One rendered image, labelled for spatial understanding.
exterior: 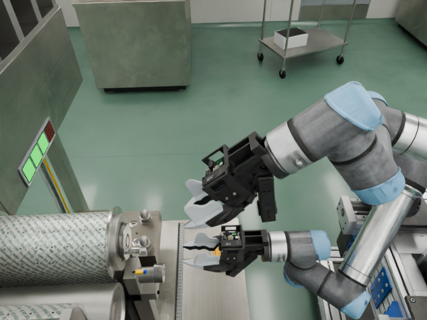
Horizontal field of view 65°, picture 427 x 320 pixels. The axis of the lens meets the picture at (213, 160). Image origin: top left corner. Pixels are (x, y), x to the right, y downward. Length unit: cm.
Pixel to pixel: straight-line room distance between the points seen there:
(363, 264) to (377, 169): 43
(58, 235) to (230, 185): 36
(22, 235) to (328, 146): 58
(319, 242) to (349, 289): 14
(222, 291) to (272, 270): 111
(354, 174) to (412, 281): 94
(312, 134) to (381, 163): 11
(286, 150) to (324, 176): 224
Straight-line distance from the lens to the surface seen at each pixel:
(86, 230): 70
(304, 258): 87
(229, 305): 103
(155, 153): 284
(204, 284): 106
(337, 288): 94
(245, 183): 53
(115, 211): 72
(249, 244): 83
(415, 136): 66
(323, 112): 48
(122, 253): 71
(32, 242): 74
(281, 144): 49
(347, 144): 49
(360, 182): 54
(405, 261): 147
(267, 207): 57
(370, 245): 92
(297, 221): 237
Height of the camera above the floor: 184
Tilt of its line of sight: 42 degrees down
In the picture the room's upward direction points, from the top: 1 degrees counter-clockwise
